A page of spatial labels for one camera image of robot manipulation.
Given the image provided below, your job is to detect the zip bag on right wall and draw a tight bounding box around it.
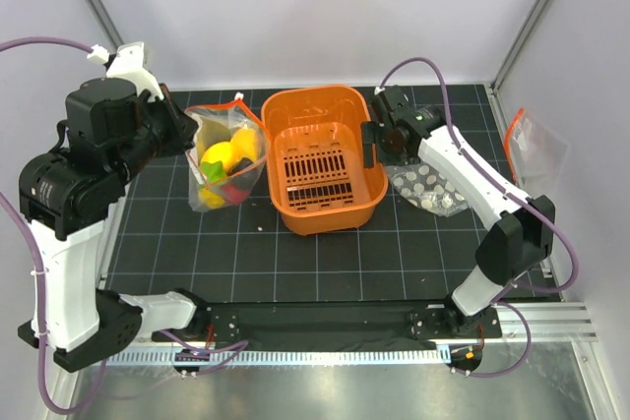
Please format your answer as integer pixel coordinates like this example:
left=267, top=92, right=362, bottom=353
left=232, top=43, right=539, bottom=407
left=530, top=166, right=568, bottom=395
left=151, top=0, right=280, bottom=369
left=503, top=108, right=570, bottom=198

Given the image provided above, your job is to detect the yellow mango toy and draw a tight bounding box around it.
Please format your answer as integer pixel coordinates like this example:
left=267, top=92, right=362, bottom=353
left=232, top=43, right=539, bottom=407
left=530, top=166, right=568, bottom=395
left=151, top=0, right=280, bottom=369
left=230, top=127, right=260, bottom=162

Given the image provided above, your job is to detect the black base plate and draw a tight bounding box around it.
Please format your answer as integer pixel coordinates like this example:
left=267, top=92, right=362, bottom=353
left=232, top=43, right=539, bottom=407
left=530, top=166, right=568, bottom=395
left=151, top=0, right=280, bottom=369
left=173, top=300, right=503, bottom=352

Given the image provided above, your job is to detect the aluminium rail profile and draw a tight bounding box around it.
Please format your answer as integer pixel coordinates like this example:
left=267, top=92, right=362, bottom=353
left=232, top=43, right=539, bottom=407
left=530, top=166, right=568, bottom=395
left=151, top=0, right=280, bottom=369
left=494, top=302, right=599, bottom=342

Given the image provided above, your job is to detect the red apple toy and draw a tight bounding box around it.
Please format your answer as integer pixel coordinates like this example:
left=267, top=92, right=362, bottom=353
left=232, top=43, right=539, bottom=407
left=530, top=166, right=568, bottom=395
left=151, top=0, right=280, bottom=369
left=221, top=175, right=252, bottom=205

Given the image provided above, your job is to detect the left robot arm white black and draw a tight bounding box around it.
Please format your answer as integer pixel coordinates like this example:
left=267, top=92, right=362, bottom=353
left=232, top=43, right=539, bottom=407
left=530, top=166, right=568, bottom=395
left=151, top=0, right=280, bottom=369
left=18, top=78, right=209, bottom=373

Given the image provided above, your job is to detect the right aluminium frame post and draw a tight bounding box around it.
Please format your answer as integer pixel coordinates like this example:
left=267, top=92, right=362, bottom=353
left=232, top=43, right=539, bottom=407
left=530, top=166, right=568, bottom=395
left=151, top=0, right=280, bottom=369
left=491, top=0, right=554, bottom=94

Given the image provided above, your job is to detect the black grid mat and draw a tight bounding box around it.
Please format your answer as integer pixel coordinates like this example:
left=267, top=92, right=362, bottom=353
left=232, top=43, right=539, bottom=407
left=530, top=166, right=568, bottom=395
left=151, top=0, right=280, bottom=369
left=103, top=84, right=560, bottom=304

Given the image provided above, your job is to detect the clear zip bags stack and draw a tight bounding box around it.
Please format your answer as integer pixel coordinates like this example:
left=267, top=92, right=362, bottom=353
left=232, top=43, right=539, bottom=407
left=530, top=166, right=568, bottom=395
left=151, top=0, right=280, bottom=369
left=385, top=163, right=470, bottom=217

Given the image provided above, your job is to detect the green fruit toy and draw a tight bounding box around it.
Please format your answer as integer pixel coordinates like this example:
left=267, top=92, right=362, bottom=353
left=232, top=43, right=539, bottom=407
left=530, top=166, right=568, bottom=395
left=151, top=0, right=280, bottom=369
left=200, top=160, right=227, bottom=184

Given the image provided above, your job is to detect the yellow pear toy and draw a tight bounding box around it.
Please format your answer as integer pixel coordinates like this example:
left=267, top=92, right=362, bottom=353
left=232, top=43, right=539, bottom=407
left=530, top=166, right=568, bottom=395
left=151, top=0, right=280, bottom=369
left=197, top=185, right=227, bottom=210

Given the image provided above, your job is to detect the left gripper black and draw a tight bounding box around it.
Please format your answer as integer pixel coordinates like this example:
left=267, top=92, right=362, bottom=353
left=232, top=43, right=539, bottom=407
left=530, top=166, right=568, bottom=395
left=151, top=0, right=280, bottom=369
left=109, top=84, right=199, bottom=188

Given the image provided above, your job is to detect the orange plastic basket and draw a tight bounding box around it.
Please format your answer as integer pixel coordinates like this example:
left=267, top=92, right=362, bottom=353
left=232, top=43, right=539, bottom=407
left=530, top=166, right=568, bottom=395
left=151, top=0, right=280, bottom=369
left=261, top=85, right=389, bottom=235

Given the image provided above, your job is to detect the white slotted cable duct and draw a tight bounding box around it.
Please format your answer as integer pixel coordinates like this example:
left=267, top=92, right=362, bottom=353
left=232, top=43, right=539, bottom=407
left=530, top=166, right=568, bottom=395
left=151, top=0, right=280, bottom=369
left=107, top=345, right=451, bottom=368

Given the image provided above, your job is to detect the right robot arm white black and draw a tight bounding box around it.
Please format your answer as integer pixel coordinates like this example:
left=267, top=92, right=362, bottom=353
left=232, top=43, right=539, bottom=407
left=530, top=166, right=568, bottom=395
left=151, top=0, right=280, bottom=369
left=361, top=86, right=555, bottom=337

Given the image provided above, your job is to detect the dark brown fruit toy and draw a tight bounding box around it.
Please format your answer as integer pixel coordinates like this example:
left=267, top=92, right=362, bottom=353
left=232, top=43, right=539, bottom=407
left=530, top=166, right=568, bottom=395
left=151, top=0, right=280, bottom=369
left=232, top=157, right=254, bottom=174

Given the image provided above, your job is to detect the yellow lemon toy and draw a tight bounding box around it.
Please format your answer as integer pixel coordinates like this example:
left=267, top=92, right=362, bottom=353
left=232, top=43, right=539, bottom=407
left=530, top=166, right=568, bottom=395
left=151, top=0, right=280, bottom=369
left=201, top=141, right=239, bottom=171

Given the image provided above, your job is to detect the single clear zip bag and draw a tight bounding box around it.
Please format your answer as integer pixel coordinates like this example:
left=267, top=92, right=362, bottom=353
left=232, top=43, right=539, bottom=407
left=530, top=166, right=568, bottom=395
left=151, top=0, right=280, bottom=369
left=185, top=91, right=271, bottom=212

